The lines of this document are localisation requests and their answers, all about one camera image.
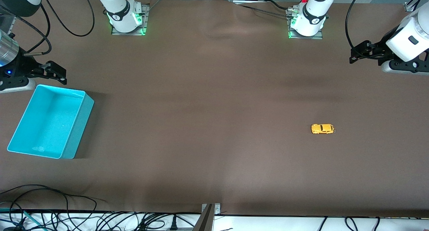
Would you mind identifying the yellow beetle toy car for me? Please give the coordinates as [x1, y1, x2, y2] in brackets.
[311, 124, 335, 135]

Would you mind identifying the teal plastic storage bin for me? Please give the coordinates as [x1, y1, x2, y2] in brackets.
[7, 84, 95, 159]

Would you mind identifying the brown table cover sheet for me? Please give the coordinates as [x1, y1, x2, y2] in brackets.
[0, 0, 429, 218]

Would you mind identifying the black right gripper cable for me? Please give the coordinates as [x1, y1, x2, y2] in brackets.
[0, 10, 52, 56]

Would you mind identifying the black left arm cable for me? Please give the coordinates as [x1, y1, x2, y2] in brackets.
[345, 0, 364, 50]

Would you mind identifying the black right arm loop cable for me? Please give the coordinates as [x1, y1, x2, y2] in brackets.
[40, 0, 95, 37]

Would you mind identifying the grey left arm base plate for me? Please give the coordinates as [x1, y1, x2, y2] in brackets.
[288, 8, 324, 40]

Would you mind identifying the black base cable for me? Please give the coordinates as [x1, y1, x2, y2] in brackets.
[264, 0, 295, 11]

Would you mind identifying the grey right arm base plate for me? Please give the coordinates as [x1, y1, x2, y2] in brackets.
[111, 3, 148, 36]

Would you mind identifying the grey thin cable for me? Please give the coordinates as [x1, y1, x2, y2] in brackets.
[235, 3, 295, 19]

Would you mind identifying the teal cable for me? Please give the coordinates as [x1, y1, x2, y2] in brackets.
[0, 208, 47, 231]

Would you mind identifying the black cable tangle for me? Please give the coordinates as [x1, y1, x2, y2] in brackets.
[0, 199, 201, 231]

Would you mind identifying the grey metal camera mount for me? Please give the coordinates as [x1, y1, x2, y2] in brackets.
[193, 203, 222, 231]

